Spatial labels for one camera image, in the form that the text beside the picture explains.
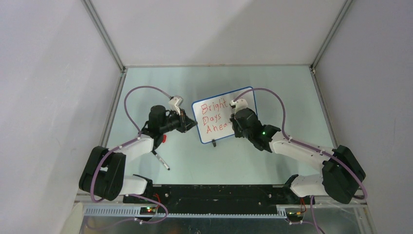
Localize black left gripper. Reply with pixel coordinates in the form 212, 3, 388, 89
160, 107, 197, 134

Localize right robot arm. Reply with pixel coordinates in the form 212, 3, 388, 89
230, 108, 367, 204

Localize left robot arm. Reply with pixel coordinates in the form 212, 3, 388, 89
79, 105, 197, 203

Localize white blue-framed whiteboard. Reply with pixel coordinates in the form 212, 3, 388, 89
191, 86, 257, 144

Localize black whiteboard marker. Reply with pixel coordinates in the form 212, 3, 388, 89
152, 150, 170, 171

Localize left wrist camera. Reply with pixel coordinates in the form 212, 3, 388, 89
168, 96, 183, 115

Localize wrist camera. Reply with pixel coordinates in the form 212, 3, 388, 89
230, 98, 248, 118
168, 96, 183, 115

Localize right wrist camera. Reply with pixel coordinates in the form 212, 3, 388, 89
230, 98, 248, 118

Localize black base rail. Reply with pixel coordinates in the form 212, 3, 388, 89
74, 184, 369, 219

